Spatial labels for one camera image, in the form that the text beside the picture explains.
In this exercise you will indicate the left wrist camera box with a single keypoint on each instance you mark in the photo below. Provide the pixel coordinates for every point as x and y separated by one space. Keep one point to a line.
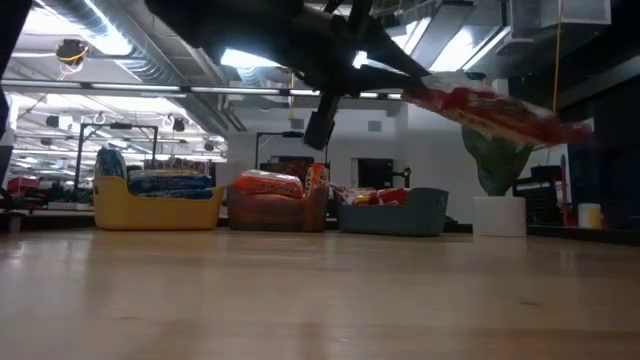
320 125

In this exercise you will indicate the black background post frame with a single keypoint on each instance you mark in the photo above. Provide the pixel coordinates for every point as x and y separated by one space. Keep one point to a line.
80 150

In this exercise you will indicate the background screen orange pattern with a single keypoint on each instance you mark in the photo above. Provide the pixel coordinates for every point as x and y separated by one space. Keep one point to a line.
290 164

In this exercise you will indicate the red background object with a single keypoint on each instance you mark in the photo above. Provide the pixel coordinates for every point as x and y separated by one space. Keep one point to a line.
20 185

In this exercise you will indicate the orange Maruchan noodle pack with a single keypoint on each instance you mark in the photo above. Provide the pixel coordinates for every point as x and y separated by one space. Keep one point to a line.
270 186
316 180

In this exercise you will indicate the red floor stand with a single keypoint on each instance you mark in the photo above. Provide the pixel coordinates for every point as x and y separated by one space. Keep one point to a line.
565 200

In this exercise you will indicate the black background screen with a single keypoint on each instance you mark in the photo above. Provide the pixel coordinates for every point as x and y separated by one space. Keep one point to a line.
375 174

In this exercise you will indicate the black mesh crate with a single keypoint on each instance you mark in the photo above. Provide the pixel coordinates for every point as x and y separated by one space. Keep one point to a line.
540 200

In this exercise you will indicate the grey translucent plastic bin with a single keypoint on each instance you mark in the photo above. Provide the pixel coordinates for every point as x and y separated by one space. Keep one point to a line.
275 215

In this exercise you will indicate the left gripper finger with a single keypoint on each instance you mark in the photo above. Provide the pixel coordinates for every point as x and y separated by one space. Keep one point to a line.
395 52
385 82

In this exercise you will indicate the blue Maruchan noodle pack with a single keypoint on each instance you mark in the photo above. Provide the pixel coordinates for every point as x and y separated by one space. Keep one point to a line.
110 162
170 182
175 194

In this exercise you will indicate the white plant pot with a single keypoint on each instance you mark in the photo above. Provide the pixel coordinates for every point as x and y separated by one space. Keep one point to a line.
500 217

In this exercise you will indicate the black device on stand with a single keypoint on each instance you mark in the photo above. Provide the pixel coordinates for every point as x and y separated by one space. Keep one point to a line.
404 175

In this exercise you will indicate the black background station frame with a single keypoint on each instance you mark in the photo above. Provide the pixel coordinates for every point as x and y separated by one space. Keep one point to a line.
292 134

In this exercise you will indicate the yellow white cylinder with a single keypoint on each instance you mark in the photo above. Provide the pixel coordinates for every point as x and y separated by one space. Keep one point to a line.
590 216

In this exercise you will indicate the patterned background panel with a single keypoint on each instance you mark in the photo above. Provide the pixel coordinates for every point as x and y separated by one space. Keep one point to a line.
175 164

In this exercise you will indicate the yellow plastic bin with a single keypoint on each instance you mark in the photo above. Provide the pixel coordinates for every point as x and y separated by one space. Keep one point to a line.
155 212

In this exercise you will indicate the teal plastic bin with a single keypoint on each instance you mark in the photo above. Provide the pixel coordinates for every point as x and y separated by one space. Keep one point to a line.
390 220

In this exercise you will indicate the long LED light bar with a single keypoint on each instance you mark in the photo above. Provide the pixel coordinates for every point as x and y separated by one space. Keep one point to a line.
150 87

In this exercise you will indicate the green potted plant leaves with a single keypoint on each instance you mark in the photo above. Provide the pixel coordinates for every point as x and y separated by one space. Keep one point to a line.
495 165

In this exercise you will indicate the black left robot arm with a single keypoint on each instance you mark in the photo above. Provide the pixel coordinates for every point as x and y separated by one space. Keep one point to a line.
250 30

